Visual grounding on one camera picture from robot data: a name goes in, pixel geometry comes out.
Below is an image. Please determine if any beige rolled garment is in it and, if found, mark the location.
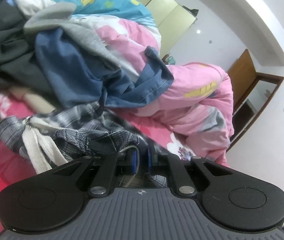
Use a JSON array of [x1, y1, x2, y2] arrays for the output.
[[9, 86, 56, 114]]

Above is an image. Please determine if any brown wooden door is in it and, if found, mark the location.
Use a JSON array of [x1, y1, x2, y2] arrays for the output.
[[227, 49, 284, 147]]

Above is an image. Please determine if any pink floral bed sheet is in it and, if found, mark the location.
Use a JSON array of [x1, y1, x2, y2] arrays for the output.
[[0, 92, 195, 233]]

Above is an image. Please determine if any dark bag atop wardrobe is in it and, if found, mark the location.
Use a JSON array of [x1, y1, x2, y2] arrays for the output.
[[182, 5, 199, 17]]

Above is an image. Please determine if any black white plaid garment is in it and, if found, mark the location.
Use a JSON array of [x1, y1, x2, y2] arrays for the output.
[[0, 103, 167, 187]]

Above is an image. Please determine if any navy blue garment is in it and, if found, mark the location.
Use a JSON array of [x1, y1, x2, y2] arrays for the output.
[[35, 28, 174, 108]]

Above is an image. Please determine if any light grey garment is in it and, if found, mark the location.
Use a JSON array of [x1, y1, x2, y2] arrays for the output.
[[24, 2, 139, 82]]

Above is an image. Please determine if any blue cartoon quilt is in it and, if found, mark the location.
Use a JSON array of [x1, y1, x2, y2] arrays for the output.
[[52, 0, 156, 27]]

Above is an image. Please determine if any pink cartoon quilt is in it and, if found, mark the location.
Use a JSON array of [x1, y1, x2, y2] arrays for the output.
[[95, 17, 234, 165]]

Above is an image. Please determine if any dark grey garment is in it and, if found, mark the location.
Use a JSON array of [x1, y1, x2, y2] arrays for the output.
[[0, 0, 62, 108]]

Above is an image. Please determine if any pale yellow wardrobe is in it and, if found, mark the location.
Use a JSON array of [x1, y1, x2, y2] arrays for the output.
[[140, 0, 197, 57]]

